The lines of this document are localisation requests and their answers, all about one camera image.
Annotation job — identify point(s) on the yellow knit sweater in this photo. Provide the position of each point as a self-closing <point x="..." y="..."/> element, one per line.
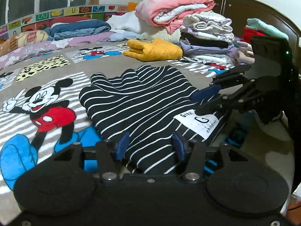
<point x="155" y="50"/>

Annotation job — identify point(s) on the dark wooden headboard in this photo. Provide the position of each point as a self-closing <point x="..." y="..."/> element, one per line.
<point x="258" y="7"/>

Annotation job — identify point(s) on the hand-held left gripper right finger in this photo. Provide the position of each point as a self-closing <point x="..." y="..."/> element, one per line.
<point x="178" y="146"/>

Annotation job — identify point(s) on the white bent pipe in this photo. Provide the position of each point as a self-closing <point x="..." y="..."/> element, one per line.
<point x="8" y="2"/>

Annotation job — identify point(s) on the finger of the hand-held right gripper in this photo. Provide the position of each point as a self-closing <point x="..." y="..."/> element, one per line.
<point x="207" y="93"/>
<point x="216" y="104"/>

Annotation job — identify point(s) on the mint green folded garment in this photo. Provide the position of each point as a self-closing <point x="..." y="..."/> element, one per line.
<point x="265" y="28"/>

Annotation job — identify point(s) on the pink folded quilt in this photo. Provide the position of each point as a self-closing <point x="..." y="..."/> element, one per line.
<point x="174" y="8"/>

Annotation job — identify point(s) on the red pillow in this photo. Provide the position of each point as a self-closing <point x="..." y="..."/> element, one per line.
<point x="70" y="20"/>

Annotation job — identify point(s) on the purple floral bedsheet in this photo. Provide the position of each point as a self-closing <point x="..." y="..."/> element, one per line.
<point x="58" y="44"/>

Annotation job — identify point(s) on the black white striped shirt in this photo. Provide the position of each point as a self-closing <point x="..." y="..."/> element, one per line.
<point x="141" y="103"/>

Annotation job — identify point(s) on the grey cartoon printed blanket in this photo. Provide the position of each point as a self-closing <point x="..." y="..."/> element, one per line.
<point x="77" y="84"/>

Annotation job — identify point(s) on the blue folded quilt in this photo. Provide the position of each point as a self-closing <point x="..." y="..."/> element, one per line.
<point x="77" y="29"/>

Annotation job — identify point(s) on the white folded garment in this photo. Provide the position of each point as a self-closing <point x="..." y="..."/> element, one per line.
<point x="211" y="59"/>

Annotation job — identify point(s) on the orange cartoon print pillow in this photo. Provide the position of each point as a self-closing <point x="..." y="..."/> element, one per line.
<point x="21" y="41"/>

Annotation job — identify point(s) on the beige folded garment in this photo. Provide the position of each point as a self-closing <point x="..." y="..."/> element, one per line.
<point x="244" y="54"/>

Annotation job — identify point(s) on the black folded garment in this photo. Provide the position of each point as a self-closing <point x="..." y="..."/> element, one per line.
<point x="202" y="42"/>

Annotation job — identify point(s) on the white floral folded sheet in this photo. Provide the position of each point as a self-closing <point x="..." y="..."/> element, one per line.
<point x="207" y="26"/>

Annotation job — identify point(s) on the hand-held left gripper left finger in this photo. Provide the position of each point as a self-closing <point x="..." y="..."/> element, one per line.
<point x="122" y="146"/>

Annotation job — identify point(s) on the lavender folded garment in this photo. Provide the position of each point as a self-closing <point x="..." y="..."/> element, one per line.
<point x="207" y="50"/>

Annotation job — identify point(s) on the colourful picture headboard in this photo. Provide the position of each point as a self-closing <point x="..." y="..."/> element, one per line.
<point x="70" y="11"/>

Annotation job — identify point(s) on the white crumpled cloth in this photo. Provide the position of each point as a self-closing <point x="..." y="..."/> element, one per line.
<point x="124" y="23"/>

